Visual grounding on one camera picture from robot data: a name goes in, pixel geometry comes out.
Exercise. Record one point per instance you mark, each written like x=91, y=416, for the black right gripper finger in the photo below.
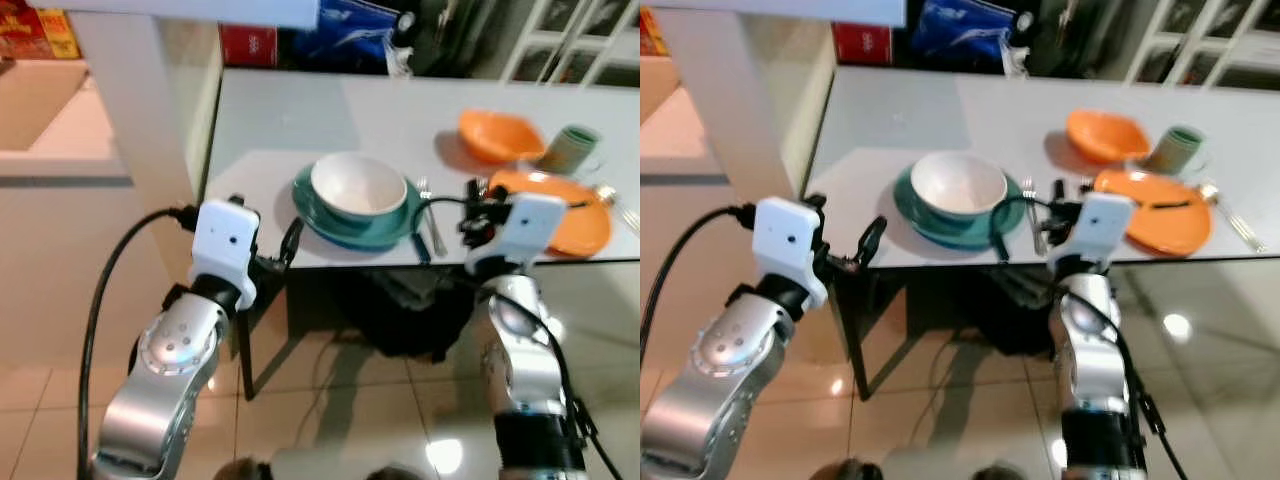
x=1087, y=187
x=1059, y=193
x=498, y=192
x=476, y=195

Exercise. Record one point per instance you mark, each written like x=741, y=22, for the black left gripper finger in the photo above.
x=873, y=240
x=292, y=242

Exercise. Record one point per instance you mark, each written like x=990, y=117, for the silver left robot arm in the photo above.
x=165, y=370
x=715, y=365

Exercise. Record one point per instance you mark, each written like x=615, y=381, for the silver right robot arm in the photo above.
x=1090, y=350
x=520, y=350

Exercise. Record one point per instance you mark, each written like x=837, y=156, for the silver fork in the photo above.
x=436, y=232
x=1036, y=230

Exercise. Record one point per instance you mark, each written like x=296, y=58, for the teal plate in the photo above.
x=930, y=232
x=340, y=233

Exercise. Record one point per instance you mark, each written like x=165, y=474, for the orange bowl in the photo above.
x=1100, y=135
x=495, y=135

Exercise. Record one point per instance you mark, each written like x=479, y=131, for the black table leg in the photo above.
x=250, y=340
x=850, y=340

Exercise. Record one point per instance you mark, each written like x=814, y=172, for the small black stick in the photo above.
x=1170, y=205
x=574, y=205

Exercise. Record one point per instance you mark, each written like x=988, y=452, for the white ceramic bowl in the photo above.
x=955, y=188
x=355, y=190

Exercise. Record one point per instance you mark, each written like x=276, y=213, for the green mug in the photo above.
x=1175, y=150
x=570, y=150

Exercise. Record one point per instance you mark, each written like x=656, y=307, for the orange plate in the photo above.
x=1170, y=228
x=585, y=228

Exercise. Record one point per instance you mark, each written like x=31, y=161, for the black bag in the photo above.
x=400, y=315
x=1020, y=315

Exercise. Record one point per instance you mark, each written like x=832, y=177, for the white glass door cabinet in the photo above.
x=570, y=40
x=1210, y=40

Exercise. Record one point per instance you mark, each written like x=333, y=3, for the blue bag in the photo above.
x=960, y=32
x=345, y=35

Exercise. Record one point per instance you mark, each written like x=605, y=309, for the white counter pillar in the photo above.
x=735, y=100
x=140, y=110

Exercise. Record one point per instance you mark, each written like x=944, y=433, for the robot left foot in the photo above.
x=840, y=471
x=243, y=471

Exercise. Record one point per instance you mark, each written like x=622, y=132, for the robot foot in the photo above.
x=395, y=473
x=1002, y=473
x=840, y=471
x=243, y=471

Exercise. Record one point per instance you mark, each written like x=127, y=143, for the red and yellow printed box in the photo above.
x=35, y=35
x=652, y=32

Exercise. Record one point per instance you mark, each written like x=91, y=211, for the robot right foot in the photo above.
x=395, y=473
x=1002, y=473

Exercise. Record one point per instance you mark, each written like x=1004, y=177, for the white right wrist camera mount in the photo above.
x=1098, y=225
x=525, y=228

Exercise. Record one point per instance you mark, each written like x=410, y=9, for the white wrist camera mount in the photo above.
x=222, y=250
x=785, y=245
x=525, y=228
x=1098, y=225

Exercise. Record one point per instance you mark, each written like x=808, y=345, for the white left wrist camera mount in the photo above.
x=222, y=250
x=785, y=245

